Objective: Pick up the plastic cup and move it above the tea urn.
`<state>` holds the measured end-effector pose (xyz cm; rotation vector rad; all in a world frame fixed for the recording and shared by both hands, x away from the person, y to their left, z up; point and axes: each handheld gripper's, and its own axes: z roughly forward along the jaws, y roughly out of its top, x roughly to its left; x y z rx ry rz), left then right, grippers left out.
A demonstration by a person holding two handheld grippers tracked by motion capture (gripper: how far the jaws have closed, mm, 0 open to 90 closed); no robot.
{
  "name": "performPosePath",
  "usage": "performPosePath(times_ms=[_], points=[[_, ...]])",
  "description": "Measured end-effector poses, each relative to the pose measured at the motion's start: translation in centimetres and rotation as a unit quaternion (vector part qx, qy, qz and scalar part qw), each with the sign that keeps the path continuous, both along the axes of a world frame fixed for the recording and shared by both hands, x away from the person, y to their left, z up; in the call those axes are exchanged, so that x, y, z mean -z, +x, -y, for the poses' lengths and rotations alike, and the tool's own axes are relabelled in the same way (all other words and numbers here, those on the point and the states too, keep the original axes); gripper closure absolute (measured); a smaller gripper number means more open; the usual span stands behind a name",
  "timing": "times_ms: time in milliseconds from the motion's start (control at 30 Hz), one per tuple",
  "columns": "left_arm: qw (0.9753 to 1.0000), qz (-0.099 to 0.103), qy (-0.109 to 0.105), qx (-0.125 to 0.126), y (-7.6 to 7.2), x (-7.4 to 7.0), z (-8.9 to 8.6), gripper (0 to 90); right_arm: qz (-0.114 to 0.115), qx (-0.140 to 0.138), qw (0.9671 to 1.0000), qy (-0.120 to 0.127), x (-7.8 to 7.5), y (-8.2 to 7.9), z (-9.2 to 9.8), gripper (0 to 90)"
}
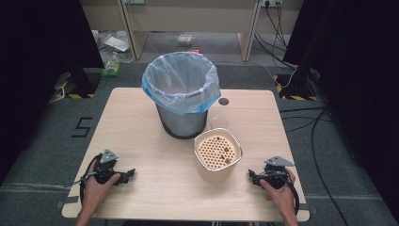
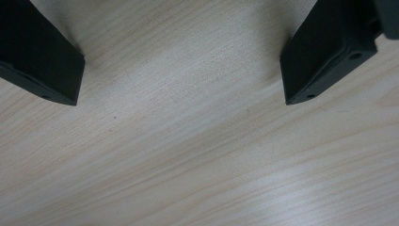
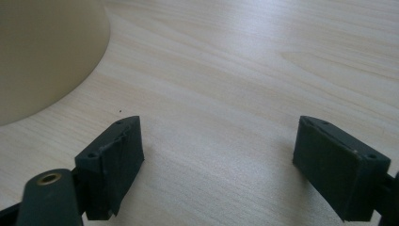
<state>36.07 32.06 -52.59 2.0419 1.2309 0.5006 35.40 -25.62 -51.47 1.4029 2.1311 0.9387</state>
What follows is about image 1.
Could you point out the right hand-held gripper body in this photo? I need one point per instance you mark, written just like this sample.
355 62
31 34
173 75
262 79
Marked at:
276 174

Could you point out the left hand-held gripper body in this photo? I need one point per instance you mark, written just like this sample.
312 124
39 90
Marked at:
105 169

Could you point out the person's left hand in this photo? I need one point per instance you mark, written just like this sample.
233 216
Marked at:
95 191

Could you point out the person's right hand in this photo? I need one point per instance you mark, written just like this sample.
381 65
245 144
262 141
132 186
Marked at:
280 197

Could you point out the brown food scraps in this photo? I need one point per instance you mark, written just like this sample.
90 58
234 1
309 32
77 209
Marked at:
226 150

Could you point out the beige container with perforated insert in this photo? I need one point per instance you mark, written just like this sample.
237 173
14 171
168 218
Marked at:
216 166

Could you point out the clear plastic cup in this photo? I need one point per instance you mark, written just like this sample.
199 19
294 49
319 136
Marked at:
219 122

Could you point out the grey mesh trash bin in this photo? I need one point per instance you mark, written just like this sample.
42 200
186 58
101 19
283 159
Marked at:
183 122

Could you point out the dark round table grommet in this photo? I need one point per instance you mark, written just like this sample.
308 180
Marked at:
223 101

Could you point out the black stand base striped tape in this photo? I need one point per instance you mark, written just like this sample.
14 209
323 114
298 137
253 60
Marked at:
78 84
296 86

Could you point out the green plastic bottle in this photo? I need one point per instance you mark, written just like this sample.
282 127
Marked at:
110 67

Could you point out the light blue plastic bin liner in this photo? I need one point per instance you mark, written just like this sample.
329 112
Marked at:
180 83

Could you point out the black curtain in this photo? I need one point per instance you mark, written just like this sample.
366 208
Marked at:
351 78
37 78

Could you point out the white paper sheet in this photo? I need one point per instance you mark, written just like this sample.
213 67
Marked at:
117 43

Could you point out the small red item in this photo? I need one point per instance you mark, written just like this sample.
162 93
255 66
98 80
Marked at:
195 51

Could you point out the clear plastic box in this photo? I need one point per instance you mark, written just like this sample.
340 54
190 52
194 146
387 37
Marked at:
185 39

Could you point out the light wooden desk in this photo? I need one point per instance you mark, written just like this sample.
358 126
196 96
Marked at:
194 15

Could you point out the white wall power socket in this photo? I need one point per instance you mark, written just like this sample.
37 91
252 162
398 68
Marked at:
270 3

